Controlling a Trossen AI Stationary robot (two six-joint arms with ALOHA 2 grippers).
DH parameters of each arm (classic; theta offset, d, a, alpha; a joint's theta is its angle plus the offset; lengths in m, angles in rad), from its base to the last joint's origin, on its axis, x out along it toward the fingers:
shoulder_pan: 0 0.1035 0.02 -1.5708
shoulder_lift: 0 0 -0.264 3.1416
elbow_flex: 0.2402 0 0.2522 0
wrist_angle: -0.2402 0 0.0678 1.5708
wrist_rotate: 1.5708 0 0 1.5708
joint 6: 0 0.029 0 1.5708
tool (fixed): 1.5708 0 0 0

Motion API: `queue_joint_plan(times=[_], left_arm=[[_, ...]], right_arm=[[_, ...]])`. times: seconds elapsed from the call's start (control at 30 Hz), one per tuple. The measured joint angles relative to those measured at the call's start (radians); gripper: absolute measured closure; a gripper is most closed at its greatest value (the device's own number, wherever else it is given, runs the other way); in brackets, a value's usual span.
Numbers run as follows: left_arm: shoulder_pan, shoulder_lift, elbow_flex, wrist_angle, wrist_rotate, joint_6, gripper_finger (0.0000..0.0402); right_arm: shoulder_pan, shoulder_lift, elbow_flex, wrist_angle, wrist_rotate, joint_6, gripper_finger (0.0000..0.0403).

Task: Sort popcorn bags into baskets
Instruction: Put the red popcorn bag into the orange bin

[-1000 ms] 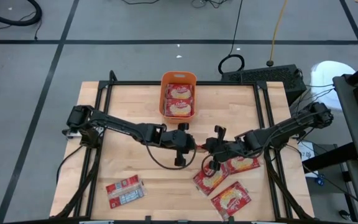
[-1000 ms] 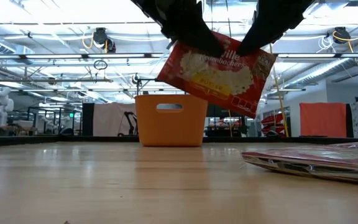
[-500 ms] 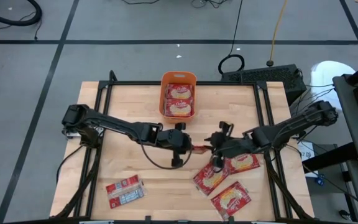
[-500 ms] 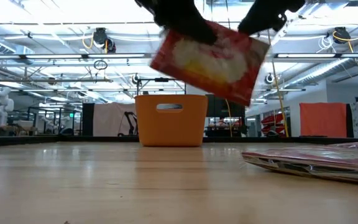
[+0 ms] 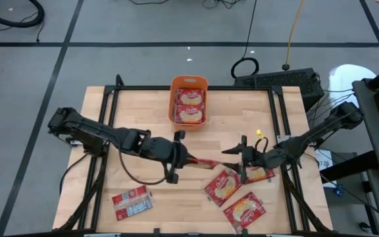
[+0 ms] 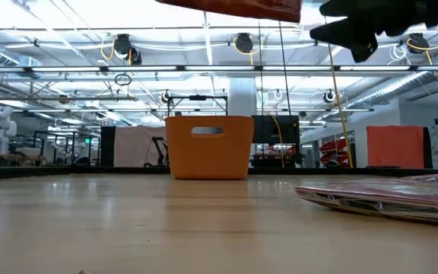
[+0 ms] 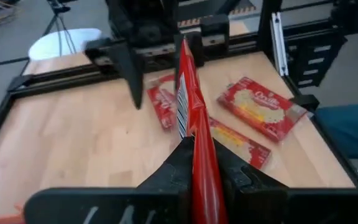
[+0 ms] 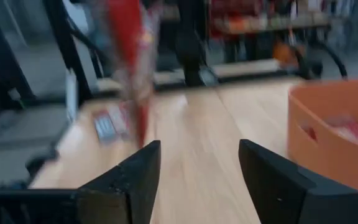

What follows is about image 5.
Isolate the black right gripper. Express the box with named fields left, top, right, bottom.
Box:
left=221, top=135, right=276, bottom=184

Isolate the black floor cable bundle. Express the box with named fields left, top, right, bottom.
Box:
left=201, top=0, right=245, bottom=10

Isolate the black arm base cable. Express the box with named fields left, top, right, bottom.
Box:
left=59, top=152, right=90, bottom=196

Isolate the black left wrist camera cable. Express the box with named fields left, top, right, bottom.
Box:
left=118, top=151, right=174, bottom=186

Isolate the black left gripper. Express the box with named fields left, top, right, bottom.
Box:
left=141, top=130, right=197, bottom=184

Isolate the black metal table frame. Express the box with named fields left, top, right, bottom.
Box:
left=54, top=74, right=335, bottom=237

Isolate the red Orville popcorn bag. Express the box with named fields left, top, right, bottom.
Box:
left=189, top=157, right=222, bottom=171
left=222, top=191, right=267, bottom=233
left=174, top=88, right=206, bottom=106
left=172, top=103, right=206, bottom=125
left=111, top=184, right=156, bottom=222
left=245, top=166, right=277, bottom=185
left=203, top=168, right=243, bottom=208

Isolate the black cart beam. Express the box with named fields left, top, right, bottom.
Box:
left=319, top=149, right=379, bottom=184

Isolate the black hanging cable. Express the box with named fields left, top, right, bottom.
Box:
left=230, top=0, right=260, bottom=80

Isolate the white paper sheet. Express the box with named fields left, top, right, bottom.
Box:
left=314, top=148, right=334, bottom=172

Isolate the black vacuum hose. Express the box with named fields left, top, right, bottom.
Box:
left=0, top=0, right=45, bottom=28

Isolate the orange plastic basket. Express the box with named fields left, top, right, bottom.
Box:
left=168, top=75, right=209, bottom=132

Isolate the yellow hanging cable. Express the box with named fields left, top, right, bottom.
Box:
left=282, top=0, right=306, bottom=72

